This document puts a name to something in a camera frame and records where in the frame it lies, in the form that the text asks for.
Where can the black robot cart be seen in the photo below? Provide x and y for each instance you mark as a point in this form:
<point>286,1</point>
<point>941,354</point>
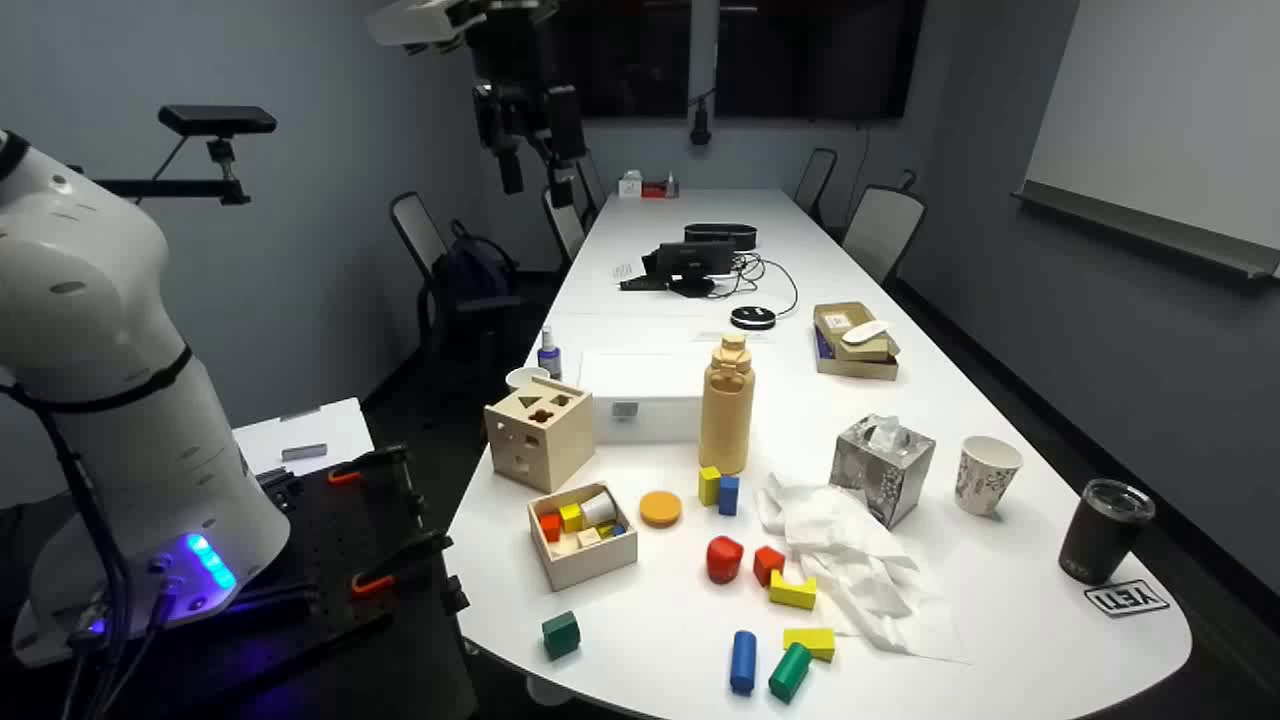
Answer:
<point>361,624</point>

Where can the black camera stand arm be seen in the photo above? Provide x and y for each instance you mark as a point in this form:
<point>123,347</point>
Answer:
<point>174,191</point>

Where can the small yellow upright block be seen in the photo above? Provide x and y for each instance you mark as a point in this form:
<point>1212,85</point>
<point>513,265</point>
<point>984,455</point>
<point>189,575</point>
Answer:
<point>710,485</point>

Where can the grey mesh office chair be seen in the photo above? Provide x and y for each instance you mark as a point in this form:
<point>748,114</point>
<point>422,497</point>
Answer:
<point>882,229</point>
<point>565,226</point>
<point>416,232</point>
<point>815,178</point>

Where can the dark window panel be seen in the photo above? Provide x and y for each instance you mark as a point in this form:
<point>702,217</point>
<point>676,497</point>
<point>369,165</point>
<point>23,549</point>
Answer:
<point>800,53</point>

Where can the small white container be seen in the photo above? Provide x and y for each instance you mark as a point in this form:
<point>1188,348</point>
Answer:
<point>629,184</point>

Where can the red hexagonal block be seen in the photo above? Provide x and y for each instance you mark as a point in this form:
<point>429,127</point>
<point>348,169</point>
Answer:
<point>768,564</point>

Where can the black camera on stand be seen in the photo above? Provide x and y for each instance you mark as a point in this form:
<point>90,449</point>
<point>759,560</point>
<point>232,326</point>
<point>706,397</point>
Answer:
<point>217,119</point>

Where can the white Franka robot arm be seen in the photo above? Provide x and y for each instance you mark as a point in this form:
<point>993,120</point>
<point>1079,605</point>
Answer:
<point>127,441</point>

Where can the white crumpled cloth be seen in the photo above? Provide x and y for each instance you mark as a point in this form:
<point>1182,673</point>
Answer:
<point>843,552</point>

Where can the small yellow crate block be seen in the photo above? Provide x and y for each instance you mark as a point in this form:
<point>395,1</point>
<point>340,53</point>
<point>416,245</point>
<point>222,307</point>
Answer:
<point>568,515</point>

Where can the red rounded block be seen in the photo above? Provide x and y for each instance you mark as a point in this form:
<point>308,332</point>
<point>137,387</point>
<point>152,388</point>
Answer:
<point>726,557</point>

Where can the white paper sheets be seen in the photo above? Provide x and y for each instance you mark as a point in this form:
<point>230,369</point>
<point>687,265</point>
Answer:
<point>301,431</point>

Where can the black metal tumbler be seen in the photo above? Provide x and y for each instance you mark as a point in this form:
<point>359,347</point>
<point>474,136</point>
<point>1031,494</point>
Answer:
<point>1102,534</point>

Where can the small blue upright block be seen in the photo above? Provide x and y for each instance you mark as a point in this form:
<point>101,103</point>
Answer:
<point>728,497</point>

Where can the tall wooden cylinder tower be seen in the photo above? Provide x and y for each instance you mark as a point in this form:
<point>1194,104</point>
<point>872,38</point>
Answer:
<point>726,412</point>

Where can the black office chair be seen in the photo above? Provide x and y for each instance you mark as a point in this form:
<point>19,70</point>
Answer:
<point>474,279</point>

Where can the white item in tray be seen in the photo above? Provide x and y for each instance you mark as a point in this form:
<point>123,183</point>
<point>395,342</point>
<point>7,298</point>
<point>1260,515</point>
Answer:
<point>867,332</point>

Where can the small red crate block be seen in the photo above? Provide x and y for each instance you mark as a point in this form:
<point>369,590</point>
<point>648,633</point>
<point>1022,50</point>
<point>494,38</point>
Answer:
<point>551,527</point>

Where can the black electronic device pile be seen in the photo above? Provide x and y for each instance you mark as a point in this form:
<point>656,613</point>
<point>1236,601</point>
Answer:
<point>687,263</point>

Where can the blue cylinder block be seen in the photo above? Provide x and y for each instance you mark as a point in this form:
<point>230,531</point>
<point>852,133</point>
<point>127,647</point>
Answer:
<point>741,661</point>

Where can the small sanitizer bottle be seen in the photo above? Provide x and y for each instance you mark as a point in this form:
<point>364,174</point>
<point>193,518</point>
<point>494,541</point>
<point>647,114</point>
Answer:
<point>551,356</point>

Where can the white crate cylinder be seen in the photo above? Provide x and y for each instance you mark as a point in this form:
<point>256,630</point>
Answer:
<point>600,509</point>

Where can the flat white box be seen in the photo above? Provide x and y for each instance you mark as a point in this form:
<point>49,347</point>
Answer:
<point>647,394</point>

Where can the wooden tray box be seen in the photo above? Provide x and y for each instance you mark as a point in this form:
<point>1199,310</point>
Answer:
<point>852,354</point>

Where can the marble pattern tissue box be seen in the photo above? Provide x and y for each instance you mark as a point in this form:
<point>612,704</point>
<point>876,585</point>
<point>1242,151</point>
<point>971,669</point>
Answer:
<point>882,464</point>

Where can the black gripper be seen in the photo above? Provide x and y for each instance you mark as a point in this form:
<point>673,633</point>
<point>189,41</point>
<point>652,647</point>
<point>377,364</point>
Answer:
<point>513,62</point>

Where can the small red box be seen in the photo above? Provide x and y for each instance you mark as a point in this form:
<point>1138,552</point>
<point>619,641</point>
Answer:
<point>661,191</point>

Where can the white paper cup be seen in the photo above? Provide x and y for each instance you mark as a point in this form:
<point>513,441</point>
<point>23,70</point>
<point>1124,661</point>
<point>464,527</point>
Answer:
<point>984,476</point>

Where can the orange wooden disc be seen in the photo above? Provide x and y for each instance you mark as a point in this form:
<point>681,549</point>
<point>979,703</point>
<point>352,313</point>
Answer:
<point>661,509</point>

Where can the whiteboard with grey frame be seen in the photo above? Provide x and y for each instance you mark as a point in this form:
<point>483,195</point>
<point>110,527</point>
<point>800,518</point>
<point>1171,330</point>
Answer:
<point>1174,120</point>

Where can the black round disc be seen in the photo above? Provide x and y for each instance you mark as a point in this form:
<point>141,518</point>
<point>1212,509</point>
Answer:
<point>752,319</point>

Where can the wooden shape sorter cube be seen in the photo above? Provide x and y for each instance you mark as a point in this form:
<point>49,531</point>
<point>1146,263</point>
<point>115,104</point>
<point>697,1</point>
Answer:
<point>535,441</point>

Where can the yellow rectangular block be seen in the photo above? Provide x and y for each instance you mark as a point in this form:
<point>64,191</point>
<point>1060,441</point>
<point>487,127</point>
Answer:
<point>808,647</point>
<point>795,595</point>

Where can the green house-shaped block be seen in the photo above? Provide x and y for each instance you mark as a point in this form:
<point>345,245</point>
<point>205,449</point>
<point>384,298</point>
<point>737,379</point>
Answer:
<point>560,639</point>

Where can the green cylinder block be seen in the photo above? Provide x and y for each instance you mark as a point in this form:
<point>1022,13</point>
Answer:
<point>789,673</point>

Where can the white label sticker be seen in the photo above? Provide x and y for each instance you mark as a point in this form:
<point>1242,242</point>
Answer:
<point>1124,597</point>

